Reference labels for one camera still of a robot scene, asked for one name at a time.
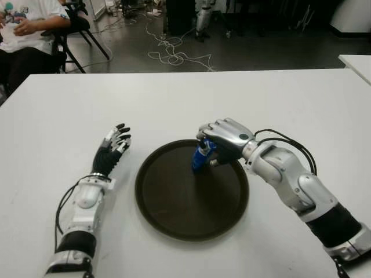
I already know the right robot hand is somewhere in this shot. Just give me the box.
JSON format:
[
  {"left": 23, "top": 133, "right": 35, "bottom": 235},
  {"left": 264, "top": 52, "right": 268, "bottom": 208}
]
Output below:
[{"left": 195, "top": 117, "right": 258, "bottom": 168}]

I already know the white side table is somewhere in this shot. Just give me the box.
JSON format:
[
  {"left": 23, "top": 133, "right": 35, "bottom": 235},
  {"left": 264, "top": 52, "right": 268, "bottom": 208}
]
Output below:
[{"left": 338, "top": 54, "right": 371, "bottom": 86}]

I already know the tangled white floor cable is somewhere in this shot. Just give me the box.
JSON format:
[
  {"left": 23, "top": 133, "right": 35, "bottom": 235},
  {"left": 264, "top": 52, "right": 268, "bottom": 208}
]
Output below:
[{"left": 144, "top": 21, "right": 216, "bottom": 72}]

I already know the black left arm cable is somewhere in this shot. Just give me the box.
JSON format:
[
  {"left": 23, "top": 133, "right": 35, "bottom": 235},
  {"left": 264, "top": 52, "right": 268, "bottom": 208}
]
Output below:
[{"left": 54, "top": 175, "right": 111, "bottom": 255}]

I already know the white column black base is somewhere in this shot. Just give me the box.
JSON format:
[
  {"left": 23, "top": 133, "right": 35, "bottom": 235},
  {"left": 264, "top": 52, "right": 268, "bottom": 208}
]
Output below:
[{"left": 330, "top": 0, "right": 371, "bottom": 38}]

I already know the round dark brown tray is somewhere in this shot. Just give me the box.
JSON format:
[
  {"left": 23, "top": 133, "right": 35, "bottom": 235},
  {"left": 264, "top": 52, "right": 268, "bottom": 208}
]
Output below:
[{"left": 134, "top": 139, "right": 250, "bottom": 242}]

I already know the black folding chair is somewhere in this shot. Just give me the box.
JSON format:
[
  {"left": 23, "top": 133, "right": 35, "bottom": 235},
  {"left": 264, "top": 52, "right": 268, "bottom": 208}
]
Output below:
[{"left": 40, "top": 0, "right": 111, "bottom": 74}]

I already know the white framed panel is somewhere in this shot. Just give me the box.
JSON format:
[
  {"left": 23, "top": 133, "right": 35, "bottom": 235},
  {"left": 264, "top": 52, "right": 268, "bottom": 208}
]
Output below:
[{"left": 88, "top": 0, "right": 110, "bottom": 21}]

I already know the seated person white t-shirt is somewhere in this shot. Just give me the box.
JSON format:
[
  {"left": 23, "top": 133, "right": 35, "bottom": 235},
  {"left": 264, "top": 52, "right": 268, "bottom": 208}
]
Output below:
[{"left": 0, "top": 0, "right": 72, "bottom": 93}]

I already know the black cabinet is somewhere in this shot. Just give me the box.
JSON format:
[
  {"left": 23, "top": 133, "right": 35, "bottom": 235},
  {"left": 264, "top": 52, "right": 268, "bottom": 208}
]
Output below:
[{"left": 164, "top": 0, "right": 198, "bottom": 36}]

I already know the blue Oreo packet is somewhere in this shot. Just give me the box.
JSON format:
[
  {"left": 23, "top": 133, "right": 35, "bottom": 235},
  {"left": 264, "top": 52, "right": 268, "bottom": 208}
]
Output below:
[{"left": 191, "top": 138, "right": 217, "bottom": 174}]

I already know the silver folding frame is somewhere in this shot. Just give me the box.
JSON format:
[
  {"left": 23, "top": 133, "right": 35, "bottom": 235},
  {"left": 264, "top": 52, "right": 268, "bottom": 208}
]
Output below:
[{"left": 289, "top": 2, "right": 316, "bottom": 31}]

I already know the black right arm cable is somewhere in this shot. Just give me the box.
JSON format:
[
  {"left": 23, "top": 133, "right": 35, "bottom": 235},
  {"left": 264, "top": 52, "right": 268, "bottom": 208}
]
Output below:
[{"left": 253, "top": 129, "right": 318, "bottom": 176}]

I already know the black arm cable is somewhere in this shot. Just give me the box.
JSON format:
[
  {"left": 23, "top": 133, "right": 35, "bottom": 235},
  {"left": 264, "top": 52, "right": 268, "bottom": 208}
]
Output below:
[
  {"left": 253, "top": 129, "right": 318, "bottom": 176},
  {"left": 54, "top": 175, "right": 111, "bottom": 255}
]

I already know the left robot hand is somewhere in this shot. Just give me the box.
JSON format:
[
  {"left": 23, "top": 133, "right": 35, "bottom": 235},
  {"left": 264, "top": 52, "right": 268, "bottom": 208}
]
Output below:
[{"left": 92, "top": 123, "right": 132, "bottom": 178}]

